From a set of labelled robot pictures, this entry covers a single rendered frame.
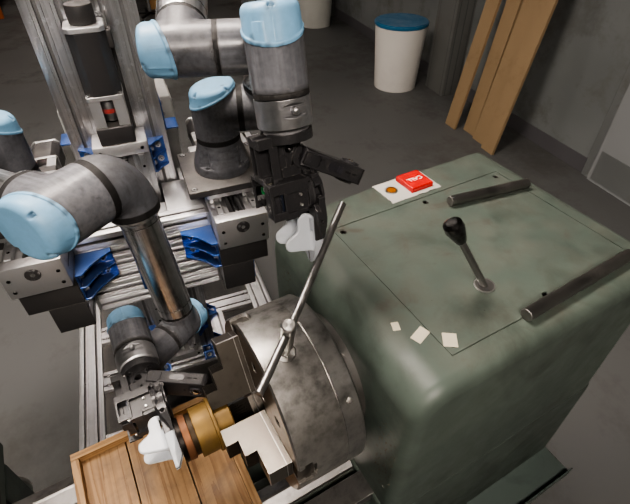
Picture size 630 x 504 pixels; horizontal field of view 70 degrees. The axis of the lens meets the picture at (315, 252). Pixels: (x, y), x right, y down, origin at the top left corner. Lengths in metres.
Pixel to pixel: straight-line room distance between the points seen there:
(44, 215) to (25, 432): 1.67
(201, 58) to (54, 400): 1.94
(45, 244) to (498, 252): 0.77
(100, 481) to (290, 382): 0.51
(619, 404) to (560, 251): 1.59
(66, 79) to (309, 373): 0.95
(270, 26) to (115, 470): 0.87
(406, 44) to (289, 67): 4.19
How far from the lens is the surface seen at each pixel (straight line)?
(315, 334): 0.74
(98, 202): 0.82
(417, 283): 0.81
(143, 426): 0.89
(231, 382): 0.81
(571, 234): 1.02
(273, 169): 0.62
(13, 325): 2.81
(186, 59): 0.69
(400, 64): 4.83
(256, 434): 0.80
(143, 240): 0.93
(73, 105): 1.36
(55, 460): 2.24
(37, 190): 0.82
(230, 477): 1.02
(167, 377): 0.90
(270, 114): 0.60
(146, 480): 1.05
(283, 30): 0.59
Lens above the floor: 1.81
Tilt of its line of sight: 41 degrees down
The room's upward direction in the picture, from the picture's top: straight up
